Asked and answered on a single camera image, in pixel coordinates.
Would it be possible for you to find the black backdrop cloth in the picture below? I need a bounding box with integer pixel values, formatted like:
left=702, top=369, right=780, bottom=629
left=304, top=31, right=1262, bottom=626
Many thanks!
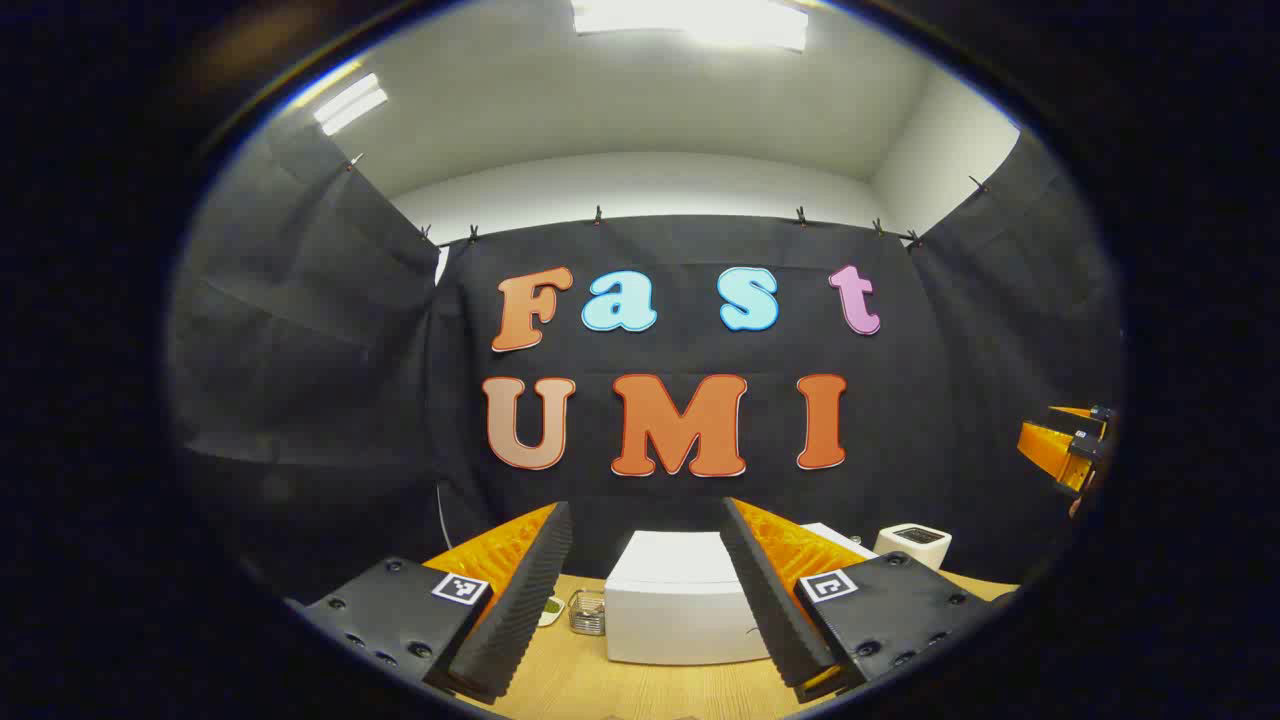
left=165, top=125, right=1126, bottom=601

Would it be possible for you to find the ceiling light panel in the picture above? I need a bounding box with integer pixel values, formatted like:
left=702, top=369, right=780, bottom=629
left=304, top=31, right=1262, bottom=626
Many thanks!
left=313, top=72, right=389, bottom=137
left=570, top=0, right=809, bottom=53

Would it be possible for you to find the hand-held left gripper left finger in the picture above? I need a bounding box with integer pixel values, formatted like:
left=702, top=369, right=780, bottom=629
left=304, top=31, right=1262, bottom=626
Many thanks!
left=285, top=500, right=576, bottom=706

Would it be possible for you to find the white microwave oven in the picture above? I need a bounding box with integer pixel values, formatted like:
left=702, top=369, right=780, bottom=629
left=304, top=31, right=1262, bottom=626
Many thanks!
left=603, top=530, right=801, bottom=667

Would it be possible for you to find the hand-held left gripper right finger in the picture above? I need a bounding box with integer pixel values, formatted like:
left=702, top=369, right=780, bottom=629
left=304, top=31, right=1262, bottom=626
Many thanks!
left=720, top=497, right=1003, bottom=706

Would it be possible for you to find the white toaster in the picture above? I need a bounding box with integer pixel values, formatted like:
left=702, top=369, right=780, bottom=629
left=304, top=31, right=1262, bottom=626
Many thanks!
left=873, top=523, right=953, bottom=571

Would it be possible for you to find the small metal wire basket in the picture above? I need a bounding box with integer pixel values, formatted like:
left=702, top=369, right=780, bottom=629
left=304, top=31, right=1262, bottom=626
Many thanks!
left=567, top=588, right=609, bottom=637

